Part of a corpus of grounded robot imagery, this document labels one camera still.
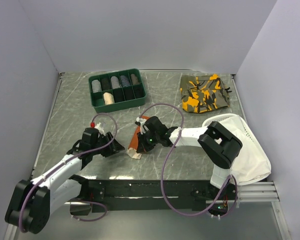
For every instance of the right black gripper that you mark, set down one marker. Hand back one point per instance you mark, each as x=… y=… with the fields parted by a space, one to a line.
x=143 y=146

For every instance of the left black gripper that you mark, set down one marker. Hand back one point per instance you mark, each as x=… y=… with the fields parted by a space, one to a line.
x=114 y=147

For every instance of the orange underwear beige waistband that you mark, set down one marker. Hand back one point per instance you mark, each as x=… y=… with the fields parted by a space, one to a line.
x=133 y=145

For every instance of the green divided organizer tray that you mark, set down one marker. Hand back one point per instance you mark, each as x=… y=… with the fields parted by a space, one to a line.
x=124 y=97

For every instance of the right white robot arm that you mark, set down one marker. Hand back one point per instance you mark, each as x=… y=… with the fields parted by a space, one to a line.
x=220 y=145

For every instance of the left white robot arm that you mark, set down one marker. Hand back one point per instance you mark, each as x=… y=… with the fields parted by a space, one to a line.
x=33 y=201

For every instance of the beige rolled underwear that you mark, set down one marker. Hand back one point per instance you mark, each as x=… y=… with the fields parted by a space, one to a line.
x=108 y=98

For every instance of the brown rolled sock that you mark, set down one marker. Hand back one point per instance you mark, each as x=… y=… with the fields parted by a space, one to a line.
x=134 y=79

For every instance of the blue striped rolled sock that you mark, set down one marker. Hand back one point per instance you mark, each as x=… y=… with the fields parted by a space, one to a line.
x=125 y=81

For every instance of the grey striped rolled sock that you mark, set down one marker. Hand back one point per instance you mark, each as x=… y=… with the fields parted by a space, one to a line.
x=96 y=86

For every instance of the white grey rolled sock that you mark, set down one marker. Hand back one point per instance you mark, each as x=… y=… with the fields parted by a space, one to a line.
x=115 y=82

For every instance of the dark grey rolled sock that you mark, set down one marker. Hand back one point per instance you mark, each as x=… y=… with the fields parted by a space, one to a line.
x=105 y=84

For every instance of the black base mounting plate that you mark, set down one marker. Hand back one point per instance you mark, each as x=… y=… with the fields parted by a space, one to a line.
x=133 y=195

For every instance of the camouflage orange shorts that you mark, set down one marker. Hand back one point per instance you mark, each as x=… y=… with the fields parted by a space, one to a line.
x=204 y=93

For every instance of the white laundry basket with cloth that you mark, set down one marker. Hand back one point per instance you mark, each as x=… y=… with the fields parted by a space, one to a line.
x=252 y=164

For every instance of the aluminium rail frame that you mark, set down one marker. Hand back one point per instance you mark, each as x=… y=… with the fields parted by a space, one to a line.
x=258 y=192

